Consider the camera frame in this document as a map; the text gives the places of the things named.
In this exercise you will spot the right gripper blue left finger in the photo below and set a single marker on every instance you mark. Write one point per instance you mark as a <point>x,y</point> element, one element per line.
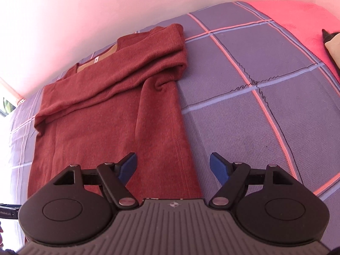
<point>114,178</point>

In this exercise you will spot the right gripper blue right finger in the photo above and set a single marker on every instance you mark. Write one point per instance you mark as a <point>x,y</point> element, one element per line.
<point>232,177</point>

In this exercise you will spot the red knit sweater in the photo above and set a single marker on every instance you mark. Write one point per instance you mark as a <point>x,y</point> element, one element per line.
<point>125,103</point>

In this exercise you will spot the person's left hand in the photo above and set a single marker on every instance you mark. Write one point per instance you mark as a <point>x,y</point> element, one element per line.
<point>1,238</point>

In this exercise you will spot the window at left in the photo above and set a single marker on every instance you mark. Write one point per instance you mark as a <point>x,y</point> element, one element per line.
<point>6,107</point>

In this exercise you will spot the black and cream object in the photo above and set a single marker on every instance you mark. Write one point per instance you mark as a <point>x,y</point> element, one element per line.
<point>331,43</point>

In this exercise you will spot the pink pillow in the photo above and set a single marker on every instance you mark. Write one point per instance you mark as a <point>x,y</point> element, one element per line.
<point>305,21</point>

